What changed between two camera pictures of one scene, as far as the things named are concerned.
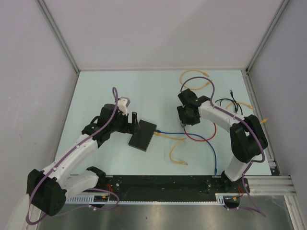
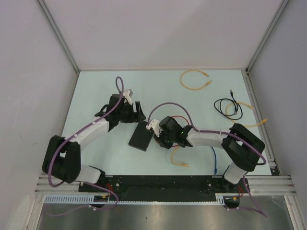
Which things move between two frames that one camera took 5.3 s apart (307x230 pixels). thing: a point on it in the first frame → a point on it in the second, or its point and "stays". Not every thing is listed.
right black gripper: [180, 110] → [160, 141]
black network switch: [142, 139] stays
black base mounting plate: [160, 184] stays
